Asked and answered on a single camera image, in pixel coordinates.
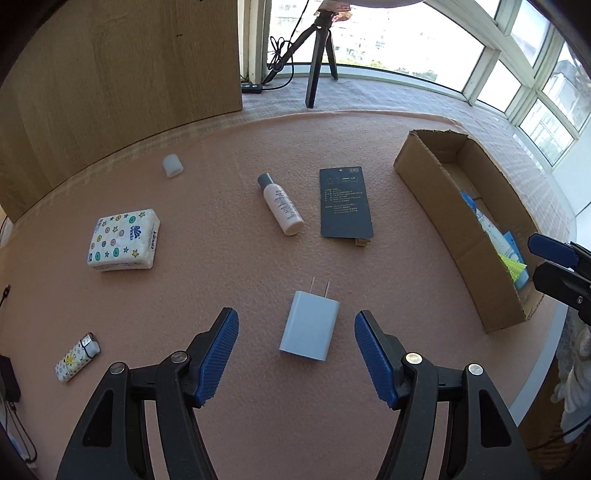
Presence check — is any blue rectangular box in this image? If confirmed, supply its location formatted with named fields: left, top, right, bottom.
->
left=500, top=231, right=523, bottom=265

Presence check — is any white wall charger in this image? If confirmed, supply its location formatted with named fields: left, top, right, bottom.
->
left=278, top=278, right=341, bottom=362

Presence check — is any black power cable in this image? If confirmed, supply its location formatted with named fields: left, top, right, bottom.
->
left=4, top=399, right=38, bottom=462

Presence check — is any white window frame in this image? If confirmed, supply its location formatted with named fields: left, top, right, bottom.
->
left=238, top=0, right=591, bottom=217

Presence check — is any printed tissue pack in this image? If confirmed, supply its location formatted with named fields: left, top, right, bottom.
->
left=86, top=209, right=161, bottom=272

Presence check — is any black coiled cable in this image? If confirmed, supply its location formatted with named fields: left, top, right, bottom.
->
left=265, top=0, right=310, bottom=90

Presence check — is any dark grey card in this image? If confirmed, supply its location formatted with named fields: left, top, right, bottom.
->
left=320, top=167, right=375, bottom=241

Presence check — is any small white pink bottle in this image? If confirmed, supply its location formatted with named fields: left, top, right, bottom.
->
left=257, top=173, right=305, bottom=236

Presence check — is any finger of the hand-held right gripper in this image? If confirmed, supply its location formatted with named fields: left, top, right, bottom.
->
left=532, top=261, right=591, bottom=324
left=529, top=233, right=591, bottom=273

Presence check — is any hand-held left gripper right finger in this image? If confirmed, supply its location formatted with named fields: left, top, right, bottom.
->
left=354, top=309, right=539, bottom=480

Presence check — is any cardboard box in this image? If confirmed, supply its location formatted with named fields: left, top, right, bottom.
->
left=393, top=129, right=546, bottom=334

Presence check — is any pale cloth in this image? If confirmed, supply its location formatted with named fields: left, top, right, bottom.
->
left=556, top=323, right=591, bottom=428

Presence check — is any printed white lighter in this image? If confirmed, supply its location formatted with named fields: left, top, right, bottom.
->
left=55, top=333, right=100, bottom=385

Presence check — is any yellow shuttlecock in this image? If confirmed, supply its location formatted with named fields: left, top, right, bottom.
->
left=501, top=255, right=528, bottom=283

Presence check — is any white blue sunscreen tube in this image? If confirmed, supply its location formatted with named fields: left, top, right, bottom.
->
left=460, top=190, right=502, bottom=250

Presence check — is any black tripod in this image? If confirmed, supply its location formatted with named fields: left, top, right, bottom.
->
left=265, top=0, right=352, bottom=109

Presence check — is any light wooden board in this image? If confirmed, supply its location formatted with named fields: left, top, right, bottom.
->
left=0, top=0, right=244, bottom=222

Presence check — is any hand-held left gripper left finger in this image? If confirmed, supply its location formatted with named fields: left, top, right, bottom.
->
left=55, top=307, right=240, bottom=480

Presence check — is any black power adapter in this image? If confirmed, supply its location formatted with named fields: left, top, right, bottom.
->
left=0, top=354, right=22, bottom=403

